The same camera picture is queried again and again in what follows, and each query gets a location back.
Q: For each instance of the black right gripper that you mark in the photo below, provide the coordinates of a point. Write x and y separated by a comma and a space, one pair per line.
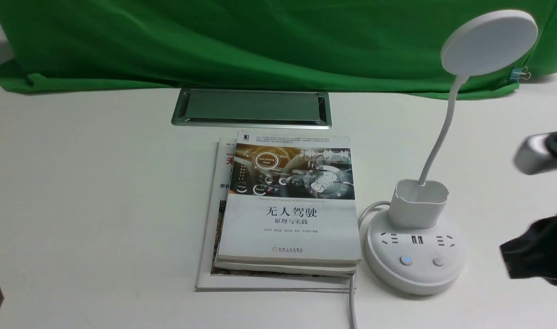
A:
534, 253

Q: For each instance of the white desk lamp with base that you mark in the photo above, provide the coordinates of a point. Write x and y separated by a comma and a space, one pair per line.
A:
408, 246

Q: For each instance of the blue binder clip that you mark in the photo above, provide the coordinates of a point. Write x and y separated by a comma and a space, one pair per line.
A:
519, 74

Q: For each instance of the middle book in stack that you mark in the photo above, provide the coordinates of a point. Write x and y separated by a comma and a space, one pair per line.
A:
336, 271

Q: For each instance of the green backdrop cloth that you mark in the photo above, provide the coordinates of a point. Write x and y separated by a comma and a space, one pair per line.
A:
306, 45

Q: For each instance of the top self-driving book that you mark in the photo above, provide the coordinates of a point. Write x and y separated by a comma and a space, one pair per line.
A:
291, 201

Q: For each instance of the large bottom white book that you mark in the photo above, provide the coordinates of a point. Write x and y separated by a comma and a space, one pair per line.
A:
214, 279

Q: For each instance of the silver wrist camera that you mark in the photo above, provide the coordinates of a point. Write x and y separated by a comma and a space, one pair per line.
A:
537, 154

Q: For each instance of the silver desk cable hatch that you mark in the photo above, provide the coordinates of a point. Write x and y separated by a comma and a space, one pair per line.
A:
209, 107

